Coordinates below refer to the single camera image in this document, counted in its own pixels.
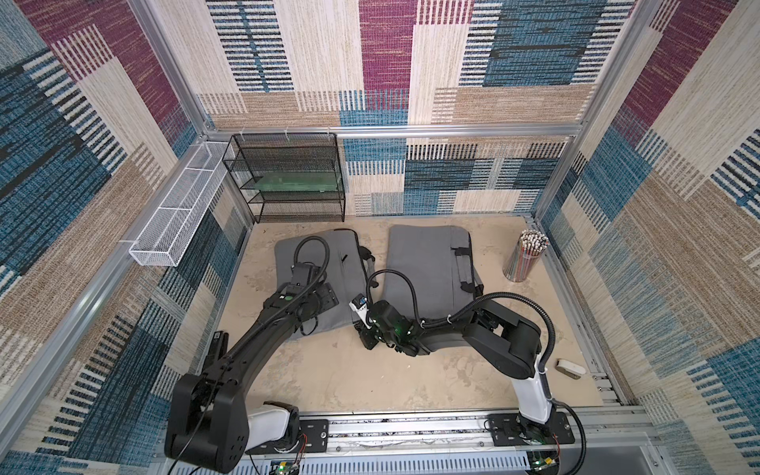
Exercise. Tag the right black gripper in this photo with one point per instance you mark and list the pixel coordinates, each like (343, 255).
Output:
(368, 332)

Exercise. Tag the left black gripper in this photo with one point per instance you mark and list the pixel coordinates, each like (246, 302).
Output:
(322, 287)

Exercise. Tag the grey laptop bag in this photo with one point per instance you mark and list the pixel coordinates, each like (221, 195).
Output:
(439, 276)
(349, 266)

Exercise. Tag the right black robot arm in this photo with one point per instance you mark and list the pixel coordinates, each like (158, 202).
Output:
(505, 339)

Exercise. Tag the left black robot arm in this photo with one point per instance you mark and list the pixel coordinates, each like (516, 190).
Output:
(209, 425)

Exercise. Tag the green tray on shelf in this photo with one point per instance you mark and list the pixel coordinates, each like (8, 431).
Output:
(294, 182)

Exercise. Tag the black stapler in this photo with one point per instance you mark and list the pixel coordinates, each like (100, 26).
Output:
(217, 349)

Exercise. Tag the cup of pencils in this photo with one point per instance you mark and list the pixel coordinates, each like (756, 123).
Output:
(528, 250)

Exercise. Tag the white eraser block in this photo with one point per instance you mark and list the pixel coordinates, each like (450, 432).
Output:
(570, 368)

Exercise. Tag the black wire mesh shelf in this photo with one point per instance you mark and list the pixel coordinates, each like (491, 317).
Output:
(254, 155)

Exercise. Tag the white wire mesh basket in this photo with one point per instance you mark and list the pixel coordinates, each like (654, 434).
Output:
(171, 228)

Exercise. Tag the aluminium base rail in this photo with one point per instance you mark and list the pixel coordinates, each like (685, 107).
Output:
(616, 440)

